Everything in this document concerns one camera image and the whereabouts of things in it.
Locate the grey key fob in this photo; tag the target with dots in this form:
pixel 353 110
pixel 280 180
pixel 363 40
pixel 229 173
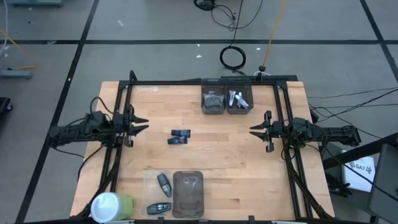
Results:
pixel 164 185
pixel 159 208

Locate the bagged black mesh pouf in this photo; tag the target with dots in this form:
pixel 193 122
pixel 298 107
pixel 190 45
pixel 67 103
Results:
pixel 213 102

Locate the clear plastic bin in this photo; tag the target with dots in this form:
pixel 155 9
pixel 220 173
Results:
pixel 149 186

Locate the black metal table frame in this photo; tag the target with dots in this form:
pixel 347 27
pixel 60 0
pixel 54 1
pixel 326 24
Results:
pixel 155 82

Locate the black round stand foot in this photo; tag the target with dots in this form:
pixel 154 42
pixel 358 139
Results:
pixel 263 68

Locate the gray flat stand base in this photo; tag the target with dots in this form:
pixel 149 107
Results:
pixel 15 74

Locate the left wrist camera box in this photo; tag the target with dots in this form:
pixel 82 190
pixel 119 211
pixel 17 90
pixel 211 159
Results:
pixel 119 123

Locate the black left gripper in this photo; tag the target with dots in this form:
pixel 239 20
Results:
pixel 129 140

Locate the smoky translucent plastic bin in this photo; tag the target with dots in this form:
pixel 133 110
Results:
pixel 188 193

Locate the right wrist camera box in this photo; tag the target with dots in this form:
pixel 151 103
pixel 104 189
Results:
pixel 278 129

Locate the green white cup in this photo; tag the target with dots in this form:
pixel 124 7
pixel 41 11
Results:
pixel 110 207

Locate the clear tape patch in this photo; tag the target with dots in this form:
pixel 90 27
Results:
pixel 147 89

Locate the clear plastic bag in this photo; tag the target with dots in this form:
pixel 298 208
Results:
pixel 213 92

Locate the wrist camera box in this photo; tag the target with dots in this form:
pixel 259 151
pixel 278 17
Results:
pixel 119 123
pixel 278 129

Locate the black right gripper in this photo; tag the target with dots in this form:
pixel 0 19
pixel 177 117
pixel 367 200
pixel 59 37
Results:
pixel 269 146

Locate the white SA7 cardboard box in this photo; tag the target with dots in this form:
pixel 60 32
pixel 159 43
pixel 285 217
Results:
pixel 360 171

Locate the white toothpaste tube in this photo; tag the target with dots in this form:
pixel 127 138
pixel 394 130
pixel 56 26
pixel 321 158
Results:
pixel 232 98
pixel 242 101

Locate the gray plastic storage bin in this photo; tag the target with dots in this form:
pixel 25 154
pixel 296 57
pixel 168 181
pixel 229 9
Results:
pixel 205 85
pixel 248 87

